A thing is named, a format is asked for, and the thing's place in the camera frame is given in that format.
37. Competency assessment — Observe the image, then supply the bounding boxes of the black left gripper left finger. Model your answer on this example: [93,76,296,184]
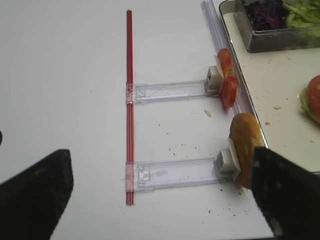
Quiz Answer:
[0,149,74,240]

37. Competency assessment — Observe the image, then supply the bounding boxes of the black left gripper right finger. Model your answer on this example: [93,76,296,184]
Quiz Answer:
[252,147,320,240]

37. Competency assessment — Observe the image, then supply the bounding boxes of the bun base with lettuce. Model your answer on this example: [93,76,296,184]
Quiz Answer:
[300,88,320,124]

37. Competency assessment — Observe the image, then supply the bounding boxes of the tomato slice on stack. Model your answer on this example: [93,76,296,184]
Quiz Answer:
[307,75,320,118]

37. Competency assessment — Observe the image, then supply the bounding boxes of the standing tomato slices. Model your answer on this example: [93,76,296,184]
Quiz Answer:
[217,48,238,108]

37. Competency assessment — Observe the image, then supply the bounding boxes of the green lettuce in container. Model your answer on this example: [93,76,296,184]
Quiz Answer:
[282,0,320,39]

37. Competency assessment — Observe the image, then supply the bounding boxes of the white pusher block lower left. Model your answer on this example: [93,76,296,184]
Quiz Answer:
[215,138,242,182]

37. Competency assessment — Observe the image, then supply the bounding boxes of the white pusher block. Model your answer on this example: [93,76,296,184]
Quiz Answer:
[204,65,224,93]
[215,138,242,182]

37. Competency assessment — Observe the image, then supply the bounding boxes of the bun bottom half standing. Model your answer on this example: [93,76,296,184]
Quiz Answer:
[229,113,265,190]

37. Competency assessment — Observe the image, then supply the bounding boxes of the metal tray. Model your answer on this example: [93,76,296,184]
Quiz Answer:
[219,0,320,172]

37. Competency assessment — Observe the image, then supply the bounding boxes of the clear pusher track lower left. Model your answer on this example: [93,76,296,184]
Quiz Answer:
[125,157,233,193]

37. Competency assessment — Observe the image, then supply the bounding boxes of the clear pusher track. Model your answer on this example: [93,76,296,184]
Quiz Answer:
[125,157,233,193]
[126,80,220,104]

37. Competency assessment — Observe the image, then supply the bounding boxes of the white pusher block upper left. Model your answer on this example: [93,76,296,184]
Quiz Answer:
[204,65,224,93]

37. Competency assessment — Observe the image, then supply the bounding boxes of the clear pusher track upper left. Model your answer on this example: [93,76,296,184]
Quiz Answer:
[126,80,220,104]

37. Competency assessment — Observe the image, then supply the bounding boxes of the clear plastic salad container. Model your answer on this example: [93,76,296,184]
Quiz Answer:
[233,0,320,53]

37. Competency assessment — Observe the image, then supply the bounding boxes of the purple cabbage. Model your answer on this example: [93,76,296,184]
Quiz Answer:
[241,0,288,31]

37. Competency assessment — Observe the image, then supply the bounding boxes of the clear long rail left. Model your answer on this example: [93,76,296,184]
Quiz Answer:
[200,0,257,117]

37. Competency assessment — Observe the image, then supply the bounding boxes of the red left guide rail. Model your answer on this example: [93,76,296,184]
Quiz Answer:
[125,9,135,206]

